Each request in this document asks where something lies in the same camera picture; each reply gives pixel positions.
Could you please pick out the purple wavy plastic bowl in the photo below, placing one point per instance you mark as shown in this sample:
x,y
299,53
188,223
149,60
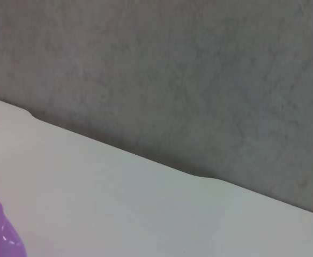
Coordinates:
x,y
1,230

